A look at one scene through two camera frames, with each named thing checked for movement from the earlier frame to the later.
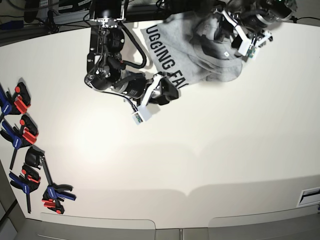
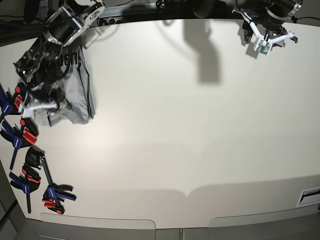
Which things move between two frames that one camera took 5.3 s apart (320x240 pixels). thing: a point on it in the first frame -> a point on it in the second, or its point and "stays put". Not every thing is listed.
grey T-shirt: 195,47 -> 77,104
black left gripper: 139,84 -> 47,89
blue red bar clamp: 55,194 stays put
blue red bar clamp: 27,182 stays put
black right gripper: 225,29 -> 249,33
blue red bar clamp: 24,135 stays put
